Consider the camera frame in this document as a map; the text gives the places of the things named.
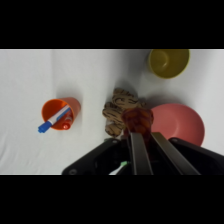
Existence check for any blue white marker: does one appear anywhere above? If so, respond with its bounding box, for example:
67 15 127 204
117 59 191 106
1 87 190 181
37 106 71 134

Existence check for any pink bowl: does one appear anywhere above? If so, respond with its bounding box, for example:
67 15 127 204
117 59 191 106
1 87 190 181
149 102 206 148

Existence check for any yellow bowl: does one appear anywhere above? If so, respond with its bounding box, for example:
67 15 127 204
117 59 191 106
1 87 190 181
147 49 191 80

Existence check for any red marker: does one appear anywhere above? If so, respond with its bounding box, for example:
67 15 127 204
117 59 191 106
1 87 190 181
60 114 74 131

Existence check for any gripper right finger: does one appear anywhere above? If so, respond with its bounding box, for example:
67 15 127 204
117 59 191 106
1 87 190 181
151 131 224 176

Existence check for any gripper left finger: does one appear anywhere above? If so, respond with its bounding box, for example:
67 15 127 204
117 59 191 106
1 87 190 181
61 131 155 176

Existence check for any orange plastic cup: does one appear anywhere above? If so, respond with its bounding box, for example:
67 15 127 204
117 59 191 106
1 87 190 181
40 96 82 132

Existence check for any striped tiger plush toy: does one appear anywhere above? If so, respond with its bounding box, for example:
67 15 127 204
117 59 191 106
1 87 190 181
101 87 148 138

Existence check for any red patterned ball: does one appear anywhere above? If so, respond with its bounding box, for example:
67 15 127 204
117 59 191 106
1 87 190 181
120 106 155 136

